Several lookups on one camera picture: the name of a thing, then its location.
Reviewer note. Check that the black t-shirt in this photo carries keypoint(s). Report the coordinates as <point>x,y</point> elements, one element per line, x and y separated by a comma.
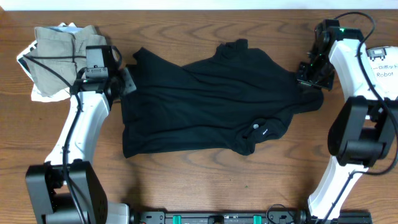
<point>233,100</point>

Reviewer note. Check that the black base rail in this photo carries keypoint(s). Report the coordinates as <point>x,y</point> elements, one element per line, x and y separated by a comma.
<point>217,217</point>

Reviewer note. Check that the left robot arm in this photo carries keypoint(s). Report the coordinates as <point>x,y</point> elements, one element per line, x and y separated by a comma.
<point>65,188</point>

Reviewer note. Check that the khaki folded shirt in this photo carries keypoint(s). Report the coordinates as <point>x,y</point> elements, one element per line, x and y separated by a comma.
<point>56,59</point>

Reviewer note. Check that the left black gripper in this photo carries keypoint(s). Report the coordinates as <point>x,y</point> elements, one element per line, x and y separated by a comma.
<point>127,81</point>

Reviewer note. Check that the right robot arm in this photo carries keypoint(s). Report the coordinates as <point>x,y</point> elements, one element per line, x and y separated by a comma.
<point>364,129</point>

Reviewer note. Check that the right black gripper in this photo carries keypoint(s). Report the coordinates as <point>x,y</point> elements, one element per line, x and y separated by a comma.
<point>326,84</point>

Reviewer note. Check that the white printed garment under khaki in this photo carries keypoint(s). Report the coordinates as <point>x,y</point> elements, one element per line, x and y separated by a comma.
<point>40,96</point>

